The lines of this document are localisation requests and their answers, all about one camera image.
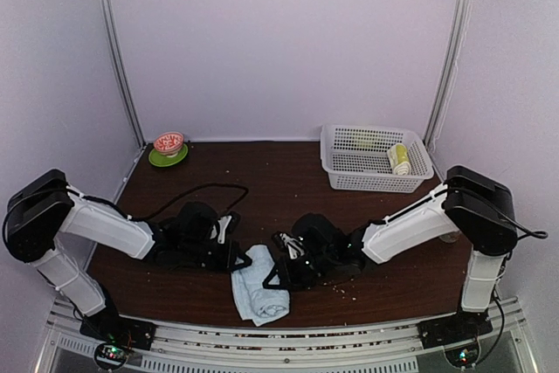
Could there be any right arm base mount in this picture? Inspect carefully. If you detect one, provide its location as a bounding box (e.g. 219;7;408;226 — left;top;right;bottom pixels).
417;298;506;371

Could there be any front aluminium rail panel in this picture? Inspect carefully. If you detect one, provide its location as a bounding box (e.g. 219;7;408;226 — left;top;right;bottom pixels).
32;298;541;373

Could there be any red patterned ceramic bowl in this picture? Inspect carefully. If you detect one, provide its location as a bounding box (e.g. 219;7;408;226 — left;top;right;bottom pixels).
154;132;184;155

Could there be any left aluminium frame post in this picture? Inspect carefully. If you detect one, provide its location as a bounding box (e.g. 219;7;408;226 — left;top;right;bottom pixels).
99;0;147;149

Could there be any light blue towel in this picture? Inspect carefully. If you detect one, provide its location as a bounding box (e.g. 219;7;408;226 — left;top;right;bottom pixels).
231;245;290;327

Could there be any aluminium frame post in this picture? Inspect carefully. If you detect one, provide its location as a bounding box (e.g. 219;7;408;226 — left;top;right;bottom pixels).
424;0;472;153
99;0;147;149

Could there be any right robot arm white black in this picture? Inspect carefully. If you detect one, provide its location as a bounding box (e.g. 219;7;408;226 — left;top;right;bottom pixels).
262;165;519;340

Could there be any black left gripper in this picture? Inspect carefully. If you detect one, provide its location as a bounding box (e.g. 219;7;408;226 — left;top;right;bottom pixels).
181;238;251;273

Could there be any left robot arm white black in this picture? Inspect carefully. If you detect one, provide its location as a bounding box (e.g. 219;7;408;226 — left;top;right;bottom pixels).
2;169;252;342

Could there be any right aluminium frame post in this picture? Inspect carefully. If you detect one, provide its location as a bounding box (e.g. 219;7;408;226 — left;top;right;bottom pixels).
424;0;472;153

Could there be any green crocodile pattern towel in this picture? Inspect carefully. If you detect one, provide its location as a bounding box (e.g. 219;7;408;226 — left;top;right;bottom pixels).
387;143;411;176

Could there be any green plate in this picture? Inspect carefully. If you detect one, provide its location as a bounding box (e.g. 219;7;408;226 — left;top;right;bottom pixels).
148;143;189;168

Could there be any white perforated plastic basket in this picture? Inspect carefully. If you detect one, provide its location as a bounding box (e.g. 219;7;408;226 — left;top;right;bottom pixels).
320;124;434;193

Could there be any black braided left cable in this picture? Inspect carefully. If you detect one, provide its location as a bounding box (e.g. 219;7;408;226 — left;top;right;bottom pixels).
2;183;250;256

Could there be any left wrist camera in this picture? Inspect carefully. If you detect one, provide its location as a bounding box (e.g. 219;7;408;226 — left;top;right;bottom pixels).
210;211;241;245

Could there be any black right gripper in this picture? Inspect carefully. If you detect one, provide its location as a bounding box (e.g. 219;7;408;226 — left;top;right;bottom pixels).
263;249;335;291

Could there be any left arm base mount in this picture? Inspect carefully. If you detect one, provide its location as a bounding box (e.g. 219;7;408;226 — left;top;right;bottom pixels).
79;305;156;372

